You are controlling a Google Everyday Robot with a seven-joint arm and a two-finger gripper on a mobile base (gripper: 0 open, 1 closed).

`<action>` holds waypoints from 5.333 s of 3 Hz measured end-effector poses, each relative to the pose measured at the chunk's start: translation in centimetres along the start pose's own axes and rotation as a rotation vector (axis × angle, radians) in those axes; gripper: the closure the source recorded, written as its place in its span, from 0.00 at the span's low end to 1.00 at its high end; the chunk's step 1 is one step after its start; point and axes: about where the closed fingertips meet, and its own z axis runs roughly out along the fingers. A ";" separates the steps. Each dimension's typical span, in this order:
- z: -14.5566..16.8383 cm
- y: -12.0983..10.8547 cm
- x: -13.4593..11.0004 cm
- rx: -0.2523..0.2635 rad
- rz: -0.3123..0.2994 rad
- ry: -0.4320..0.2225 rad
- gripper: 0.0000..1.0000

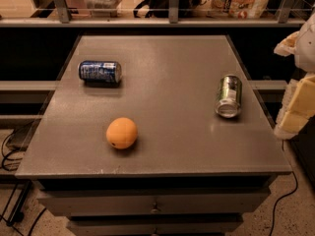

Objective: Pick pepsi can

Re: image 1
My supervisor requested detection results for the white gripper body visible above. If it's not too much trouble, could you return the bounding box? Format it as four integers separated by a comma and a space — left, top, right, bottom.
294, 14, 315, 73

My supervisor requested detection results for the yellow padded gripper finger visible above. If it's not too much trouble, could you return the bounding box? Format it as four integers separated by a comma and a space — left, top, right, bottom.
274, 75, 315, 140
274, 31, 299, 57

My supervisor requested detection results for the green silver soda can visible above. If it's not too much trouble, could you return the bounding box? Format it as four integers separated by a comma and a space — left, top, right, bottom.
215, 74, 242, 118

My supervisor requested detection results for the blue pepsi can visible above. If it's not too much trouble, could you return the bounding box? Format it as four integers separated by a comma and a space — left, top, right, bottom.
78, 60, 122, 84

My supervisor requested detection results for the colourful printed bag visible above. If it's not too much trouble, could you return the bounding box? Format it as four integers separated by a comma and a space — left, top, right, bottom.
208, 0, 269, 19

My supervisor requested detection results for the black bag behind railing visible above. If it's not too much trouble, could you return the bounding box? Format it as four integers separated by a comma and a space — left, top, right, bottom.
133, 0, 205, 18

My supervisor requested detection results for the grey cabinet with drawers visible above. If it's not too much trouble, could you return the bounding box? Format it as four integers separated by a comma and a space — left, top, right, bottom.
17, 35, 290, 236

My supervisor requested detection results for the round metal drawer knob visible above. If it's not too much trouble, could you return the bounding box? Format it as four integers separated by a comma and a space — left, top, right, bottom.
151, 203, 160, 214

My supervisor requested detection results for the orange fruit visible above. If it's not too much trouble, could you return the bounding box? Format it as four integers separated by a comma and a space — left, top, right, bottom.
106, 117, 138, 149

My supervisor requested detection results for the clear plastic container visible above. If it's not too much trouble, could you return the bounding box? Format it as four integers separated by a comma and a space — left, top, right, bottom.
84, 0, 122, 18

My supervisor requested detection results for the metal railing shelf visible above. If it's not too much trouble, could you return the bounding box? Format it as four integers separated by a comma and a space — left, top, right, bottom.
0, 0, 314, 28

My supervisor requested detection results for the black floor cable right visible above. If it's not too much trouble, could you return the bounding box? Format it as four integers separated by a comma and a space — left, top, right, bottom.
268, 141, 299, 236

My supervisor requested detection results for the black floor cables left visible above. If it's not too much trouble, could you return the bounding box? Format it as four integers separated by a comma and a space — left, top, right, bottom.
0, 121, 47, 236

